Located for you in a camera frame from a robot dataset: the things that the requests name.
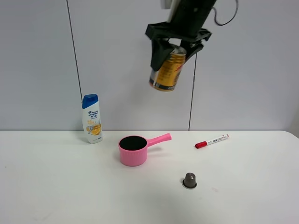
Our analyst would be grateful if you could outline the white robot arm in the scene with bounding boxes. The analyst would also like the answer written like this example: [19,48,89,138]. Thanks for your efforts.
[145,0,216,71]

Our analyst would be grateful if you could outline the gold drink can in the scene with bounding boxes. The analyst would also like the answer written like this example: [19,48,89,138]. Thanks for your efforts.
[149,44,186,92]

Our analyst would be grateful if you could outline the brown coffee capsule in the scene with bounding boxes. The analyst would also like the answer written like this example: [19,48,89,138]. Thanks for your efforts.
[182,173,197,189]

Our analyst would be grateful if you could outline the red capped white marker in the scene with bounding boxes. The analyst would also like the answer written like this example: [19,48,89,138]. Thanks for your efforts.
[195,134,229,149]

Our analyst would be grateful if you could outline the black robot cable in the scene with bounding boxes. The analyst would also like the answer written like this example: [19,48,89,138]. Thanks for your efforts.
[211,0,239,27]

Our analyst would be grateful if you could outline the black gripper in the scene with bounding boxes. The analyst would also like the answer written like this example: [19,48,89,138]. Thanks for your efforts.
[145,0,215,71]

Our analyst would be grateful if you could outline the white blue shampoo bottle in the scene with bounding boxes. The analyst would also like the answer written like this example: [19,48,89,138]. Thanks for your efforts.
[82,94,103,144]

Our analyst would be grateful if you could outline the pink saucepan with handle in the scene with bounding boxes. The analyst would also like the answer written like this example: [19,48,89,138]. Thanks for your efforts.
[118,133,172,167]

